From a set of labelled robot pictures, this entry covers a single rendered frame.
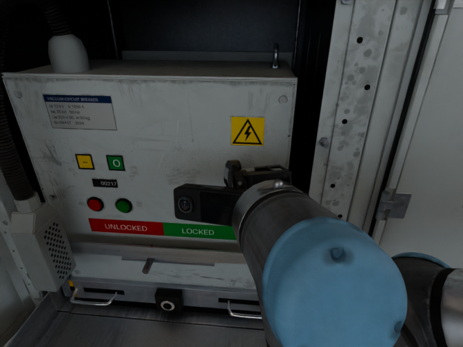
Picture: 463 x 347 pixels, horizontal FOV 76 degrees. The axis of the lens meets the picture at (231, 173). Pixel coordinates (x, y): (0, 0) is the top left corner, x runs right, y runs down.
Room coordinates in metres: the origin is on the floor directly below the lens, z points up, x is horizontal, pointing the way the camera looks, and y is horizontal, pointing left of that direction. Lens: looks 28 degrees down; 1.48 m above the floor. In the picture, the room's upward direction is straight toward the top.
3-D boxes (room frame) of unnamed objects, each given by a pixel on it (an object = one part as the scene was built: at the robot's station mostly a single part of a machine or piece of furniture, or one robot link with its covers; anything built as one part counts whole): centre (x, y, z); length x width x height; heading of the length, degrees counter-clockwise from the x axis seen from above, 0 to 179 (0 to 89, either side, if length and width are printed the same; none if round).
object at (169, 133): (0.49, 0.14, 1.15); 0.48 x 0.01 x 0.48; 85
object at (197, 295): (0.51, 0.14, 0.89); 0.54 x 0.05 x 0.06; 85
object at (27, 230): (0.44, 0.36, 1.09); 0.08 x 0.05 x 0.17; 175
